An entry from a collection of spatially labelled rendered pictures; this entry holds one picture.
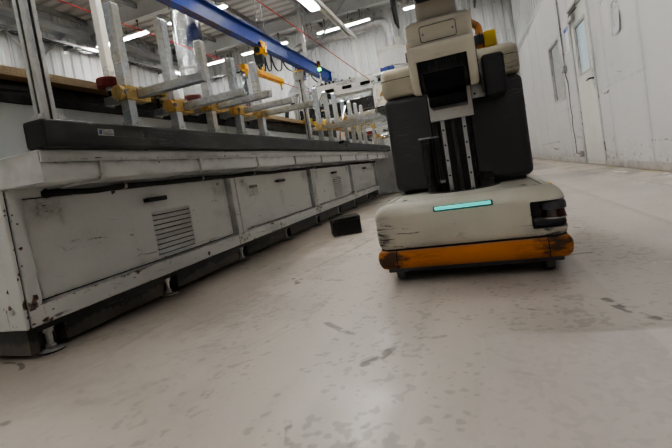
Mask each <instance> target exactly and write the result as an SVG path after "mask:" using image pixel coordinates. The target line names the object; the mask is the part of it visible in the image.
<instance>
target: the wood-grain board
mask: <svg viewBox="0 0 672 448"><path fill-rule="evenodd" d="M49 77H50V82H51V87H54V88H61V89H67V90H74V91H80V92H86V93H93V94H99V95H106V96H109V93H108V92H106V91H104V90H99V89H98V88H97V84H96V82H91V81H86V80H81V79H75V78H70V77H64V76H59V75H54V74H49ZM0 79H2V80H9V81H15V82H22V83H28V79H27V74H26V69H21V68H16V67H10V66H5V65H0ZM271 117H272V118H271V119H266V120H268V121H274V122H281V123H287V124H294V125H300V126H305V124H303V121H302V120H296V119H291V118H285V117H280V116H275V115H272V116H271Z"/></svg>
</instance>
